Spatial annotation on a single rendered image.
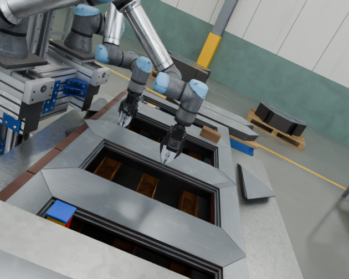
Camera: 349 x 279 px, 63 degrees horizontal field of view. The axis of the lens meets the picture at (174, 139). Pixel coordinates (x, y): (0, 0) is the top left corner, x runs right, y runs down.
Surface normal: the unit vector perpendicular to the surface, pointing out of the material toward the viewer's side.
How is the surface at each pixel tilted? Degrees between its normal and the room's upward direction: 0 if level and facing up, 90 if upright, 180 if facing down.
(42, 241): 0
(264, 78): 90
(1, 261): 0
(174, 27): 90
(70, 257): 0
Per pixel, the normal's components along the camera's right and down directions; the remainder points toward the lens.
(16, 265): 0.38, -0.83
